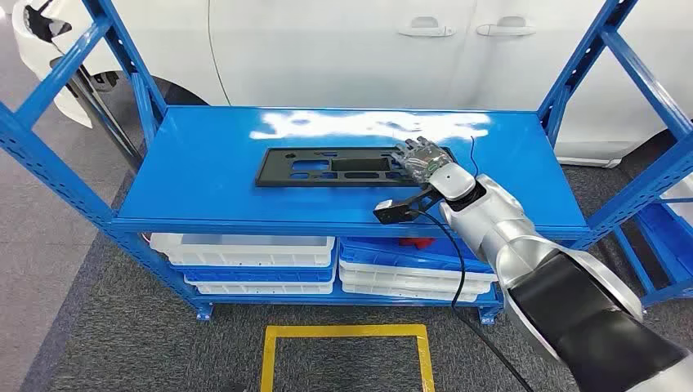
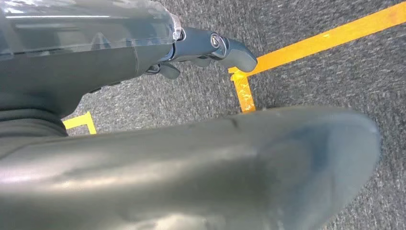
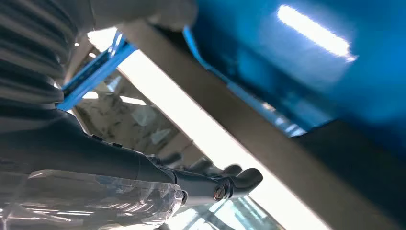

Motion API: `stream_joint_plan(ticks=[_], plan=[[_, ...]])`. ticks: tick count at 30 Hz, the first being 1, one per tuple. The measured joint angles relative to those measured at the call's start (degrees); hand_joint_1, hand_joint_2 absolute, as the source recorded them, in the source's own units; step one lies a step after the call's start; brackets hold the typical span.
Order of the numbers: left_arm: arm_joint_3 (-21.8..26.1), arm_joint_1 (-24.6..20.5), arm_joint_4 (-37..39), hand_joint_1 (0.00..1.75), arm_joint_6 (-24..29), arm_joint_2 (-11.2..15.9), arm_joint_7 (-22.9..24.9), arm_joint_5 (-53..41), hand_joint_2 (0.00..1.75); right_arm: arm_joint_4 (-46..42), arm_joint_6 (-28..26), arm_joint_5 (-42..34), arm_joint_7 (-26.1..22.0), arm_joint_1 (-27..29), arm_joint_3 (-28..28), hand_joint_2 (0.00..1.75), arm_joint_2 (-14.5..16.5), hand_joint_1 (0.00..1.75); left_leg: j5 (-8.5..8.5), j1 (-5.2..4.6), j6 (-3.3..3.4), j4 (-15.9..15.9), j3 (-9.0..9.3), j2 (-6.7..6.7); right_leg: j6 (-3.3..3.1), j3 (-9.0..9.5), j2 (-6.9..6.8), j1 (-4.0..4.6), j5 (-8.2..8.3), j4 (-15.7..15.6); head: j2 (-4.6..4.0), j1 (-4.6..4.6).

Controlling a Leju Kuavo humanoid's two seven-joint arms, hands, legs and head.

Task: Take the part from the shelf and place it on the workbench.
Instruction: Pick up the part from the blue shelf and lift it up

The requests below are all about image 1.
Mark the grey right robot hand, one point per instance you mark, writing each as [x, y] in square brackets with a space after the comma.
[433, 165]

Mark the blue metal shelf rack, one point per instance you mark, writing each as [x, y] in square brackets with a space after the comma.
[216, 162]
[671, 238]

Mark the yellow floor tape square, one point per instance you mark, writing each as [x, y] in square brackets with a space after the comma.
[346, 331]

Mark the white plastic tray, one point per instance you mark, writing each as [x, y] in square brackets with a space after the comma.
[390, 291]
[260, 288]
[243, 250]
[390, 275]

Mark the black plastic frame part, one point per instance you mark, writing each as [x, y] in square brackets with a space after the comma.
[281, 169]

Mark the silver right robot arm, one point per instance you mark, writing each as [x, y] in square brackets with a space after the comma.
[514, 227]

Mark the red plastic item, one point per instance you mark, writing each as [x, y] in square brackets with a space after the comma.
[418, 243]

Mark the white car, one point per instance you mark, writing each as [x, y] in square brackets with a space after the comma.
[325, 54]

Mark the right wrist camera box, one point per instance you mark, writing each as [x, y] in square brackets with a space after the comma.
[392, 212]

